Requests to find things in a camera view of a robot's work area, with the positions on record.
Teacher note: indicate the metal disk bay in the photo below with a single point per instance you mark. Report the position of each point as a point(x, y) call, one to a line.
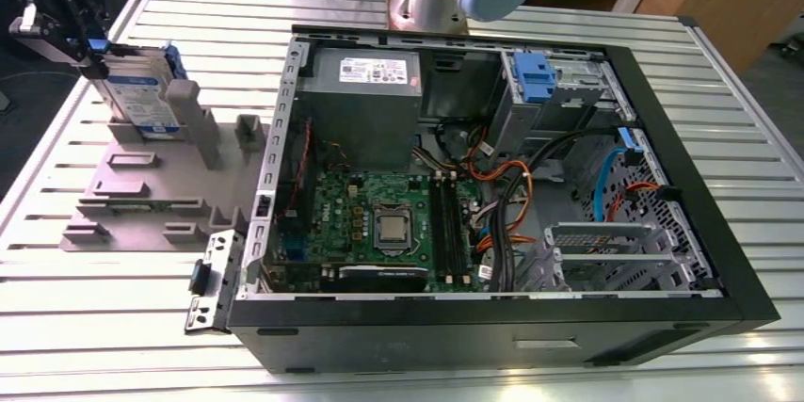
point(606, 257)

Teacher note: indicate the grey power supply unit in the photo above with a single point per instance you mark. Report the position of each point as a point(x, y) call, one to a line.
point(358, 124)

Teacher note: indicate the silver CPU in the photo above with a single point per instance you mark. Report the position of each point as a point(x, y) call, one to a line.
point(394, 227)

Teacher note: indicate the black PC case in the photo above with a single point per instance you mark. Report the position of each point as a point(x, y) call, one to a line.
point(440, 336)

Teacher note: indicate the metal expansion slot bracket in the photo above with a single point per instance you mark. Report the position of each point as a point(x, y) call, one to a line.
point(222, 251)

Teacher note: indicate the black RAM slot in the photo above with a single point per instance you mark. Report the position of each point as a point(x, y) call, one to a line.
point(459, 232)
point(442, 228)

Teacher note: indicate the blue plastic drive latch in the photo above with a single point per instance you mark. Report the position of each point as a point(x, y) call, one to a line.
point(534, 77)

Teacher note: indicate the CPU socket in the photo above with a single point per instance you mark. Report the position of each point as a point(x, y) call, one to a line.
point(395, 207)

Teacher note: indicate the hard disk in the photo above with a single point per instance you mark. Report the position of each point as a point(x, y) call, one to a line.
point(135, 96)

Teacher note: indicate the green motherboard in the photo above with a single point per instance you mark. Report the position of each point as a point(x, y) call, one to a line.
point(339, 242)

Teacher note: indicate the black graphics card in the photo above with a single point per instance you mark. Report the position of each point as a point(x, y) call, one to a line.
point(376, 279)

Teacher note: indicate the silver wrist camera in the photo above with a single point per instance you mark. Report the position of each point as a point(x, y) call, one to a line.
point(26, 25)

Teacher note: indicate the metal drive cage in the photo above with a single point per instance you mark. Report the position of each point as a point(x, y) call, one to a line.
point(540, 124)

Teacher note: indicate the grey parts rack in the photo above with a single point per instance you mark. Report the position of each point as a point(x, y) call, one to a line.
point(170, 176)

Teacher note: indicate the green RAM stick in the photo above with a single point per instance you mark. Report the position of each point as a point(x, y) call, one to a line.
point(135, 205)

